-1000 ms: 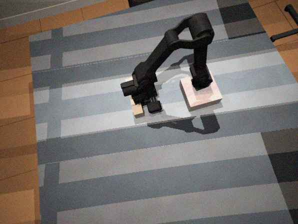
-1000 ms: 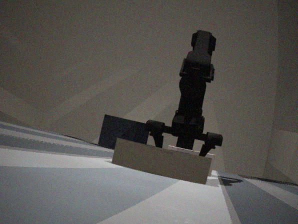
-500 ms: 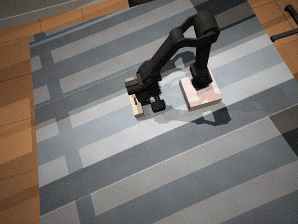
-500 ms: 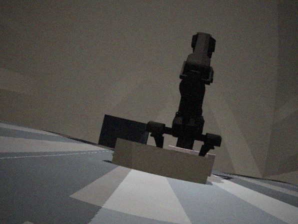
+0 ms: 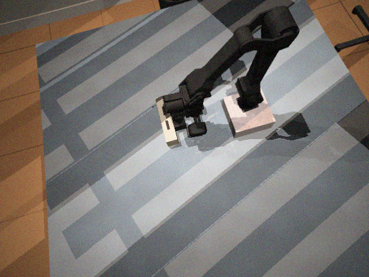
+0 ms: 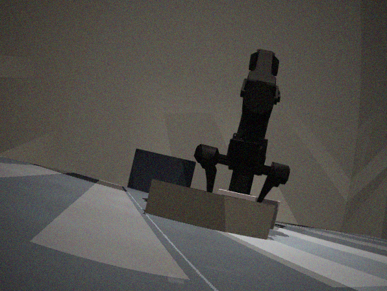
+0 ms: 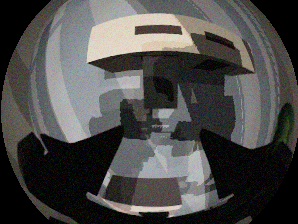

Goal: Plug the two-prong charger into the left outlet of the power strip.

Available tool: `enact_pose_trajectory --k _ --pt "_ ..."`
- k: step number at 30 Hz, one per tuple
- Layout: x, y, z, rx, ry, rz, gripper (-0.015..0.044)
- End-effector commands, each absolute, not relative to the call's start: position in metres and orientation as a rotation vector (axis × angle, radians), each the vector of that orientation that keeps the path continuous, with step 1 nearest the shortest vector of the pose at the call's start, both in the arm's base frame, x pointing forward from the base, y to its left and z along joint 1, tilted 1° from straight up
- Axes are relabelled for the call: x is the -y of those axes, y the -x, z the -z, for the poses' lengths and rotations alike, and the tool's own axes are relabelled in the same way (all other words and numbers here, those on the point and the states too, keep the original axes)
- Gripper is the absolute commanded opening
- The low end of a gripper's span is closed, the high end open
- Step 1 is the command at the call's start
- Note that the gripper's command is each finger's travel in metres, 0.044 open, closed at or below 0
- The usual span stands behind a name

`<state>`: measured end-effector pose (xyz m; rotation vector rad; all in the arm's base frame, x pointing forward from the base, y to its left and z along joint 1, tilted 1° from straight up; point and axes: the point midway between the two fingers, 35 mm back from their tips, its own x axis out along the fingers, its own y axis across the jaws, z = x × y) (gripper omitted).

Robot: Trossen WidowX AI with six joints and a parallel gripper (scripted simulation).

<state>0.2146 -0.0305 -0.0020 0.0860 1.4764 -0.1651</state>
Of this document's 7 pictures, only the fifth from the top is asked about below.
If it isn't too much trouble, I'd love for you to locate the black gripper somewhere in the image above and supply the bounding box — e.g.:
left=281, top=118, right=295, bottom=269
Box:
left=186, top=105, right=207, bottom=137

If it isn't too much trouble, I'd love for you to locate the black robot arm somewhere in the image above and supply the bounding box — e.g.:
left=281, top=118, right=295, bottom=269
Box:
left=163, top=6, right=300, bottom=123

